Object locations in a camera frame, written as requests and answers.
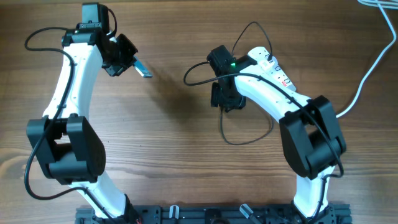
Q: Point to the turquoise screen smartphone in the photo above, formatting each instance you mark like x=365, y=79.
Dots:
x=141, y=69

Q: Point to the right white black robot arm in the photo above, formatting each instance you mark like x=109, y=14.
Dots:
x=312, y=140

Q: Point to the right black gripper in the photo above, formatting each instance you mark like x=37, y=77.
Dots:
x=217, y=99

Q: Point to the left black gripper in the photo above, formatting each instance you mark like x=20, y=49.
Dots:
x=130, y=50

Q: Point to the white USB charger adapter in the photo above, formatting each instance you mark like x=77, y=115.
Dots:
x=269, y=65

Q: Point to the white power strip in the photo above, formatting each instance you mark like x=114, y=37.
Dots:
x=261, y=53

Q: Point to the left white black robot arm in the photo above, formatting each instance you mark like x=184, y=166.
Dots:
x=63, y=141

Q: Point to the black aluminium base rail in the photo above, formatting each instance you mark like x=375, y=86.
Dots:
x=273, y=213

